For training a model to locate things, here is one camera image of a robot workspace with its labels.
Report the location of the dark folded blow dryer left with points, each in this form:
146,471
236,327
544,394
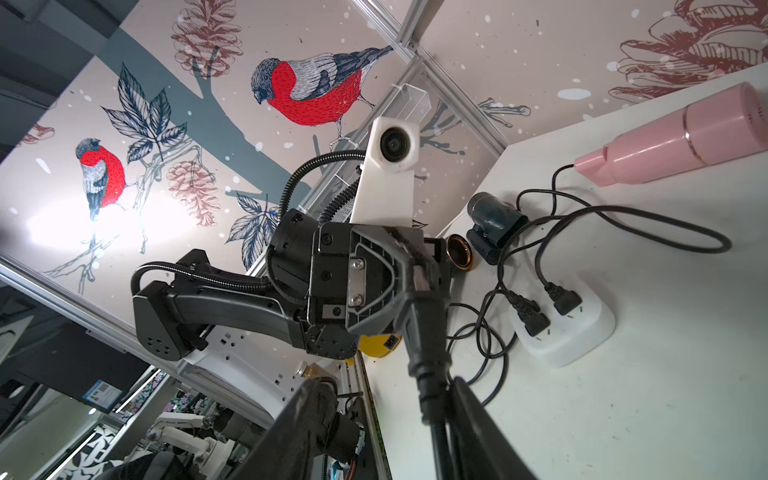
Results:
494,223

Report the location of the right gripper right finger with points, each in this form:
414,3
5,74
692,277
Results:
478,448

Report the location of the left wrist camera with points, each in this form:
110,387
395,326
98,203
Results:
385,194

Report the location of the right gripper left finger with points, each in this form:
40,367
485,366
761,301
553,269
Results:
288,448

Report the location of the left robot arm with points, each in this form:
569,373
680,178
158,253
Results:
175,303

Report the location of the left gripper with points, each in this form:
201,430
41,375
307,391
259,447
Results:
357,274

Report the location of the white power strip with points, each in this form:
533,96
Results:
568,337

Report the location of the pink blow dryer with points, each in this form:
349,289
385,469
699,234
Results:
725,126

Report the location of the yellow pot with lid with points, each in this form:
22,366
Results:
378,346

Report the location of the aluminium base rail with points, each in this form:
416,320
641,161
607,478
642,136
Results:
356,401

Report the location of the white wire mesh basket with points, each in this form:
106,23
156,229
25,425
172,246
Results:
406,102

